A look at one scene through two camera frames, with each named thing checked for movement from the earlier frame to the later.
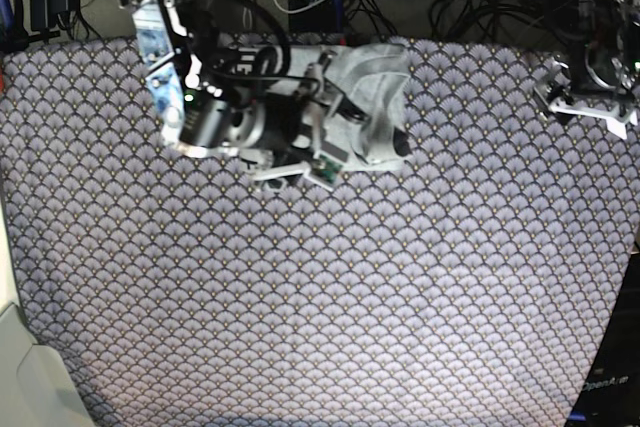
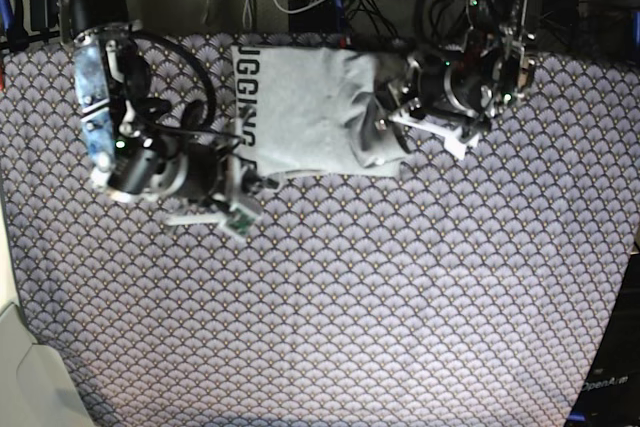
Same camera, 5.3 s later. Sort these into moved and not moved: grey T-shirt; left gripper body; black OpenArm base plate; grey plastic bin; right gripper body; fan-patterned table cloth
Moved: right gripper body; left gripper body; grey T-shirt
Not moved: fan-patterned table cloth; grey plastic bin; black OpenArm base plate
